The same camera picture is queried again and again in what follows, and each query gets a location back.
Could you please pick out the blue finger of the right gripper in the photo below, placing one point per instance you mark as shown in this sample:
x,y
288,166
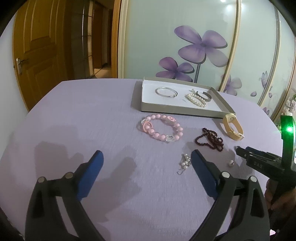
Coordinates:
x,y
244,153

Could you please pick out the grey cardboard jewelry tray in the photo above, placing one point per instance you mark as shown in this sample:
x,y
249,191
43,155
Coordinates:
x,y
146,100

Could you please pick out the small pearl stud earring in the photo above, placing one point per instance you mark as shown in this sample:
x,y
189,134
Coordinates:
x,y
231,163

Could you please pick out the flower-print sliding wardrobe door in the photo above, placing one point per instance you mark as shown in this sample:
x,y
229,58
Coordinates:
x,y
242,48

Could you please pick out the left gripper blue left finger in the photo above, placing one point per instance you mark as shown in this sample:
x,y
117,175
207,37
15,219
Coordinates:
x,y
44,220

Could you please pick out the metal door handle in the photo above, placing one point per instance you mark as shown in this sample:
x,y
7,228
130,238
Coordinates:
x,y
19,64

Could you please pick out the purple tablecloth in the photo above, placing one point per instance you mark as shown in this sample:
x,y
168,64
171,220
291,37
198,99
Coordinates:
x,y
138,194

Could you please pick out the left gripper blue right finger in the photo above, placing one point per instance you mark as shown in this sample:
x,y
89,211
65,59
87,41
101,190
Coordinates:
x,y
250,220

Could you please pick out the person's right hand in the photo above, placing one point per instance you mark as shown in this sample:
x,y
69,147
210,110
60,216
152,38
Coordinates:
x,y
283,209

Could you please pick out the thin silver bangle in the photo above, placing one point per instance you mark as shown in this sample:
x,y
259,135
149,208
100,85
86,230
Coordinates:
x,y
166,92

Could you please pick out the brown wooden door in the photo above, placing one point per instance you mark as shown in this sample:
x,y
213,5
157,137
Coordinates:
x,y
42,35

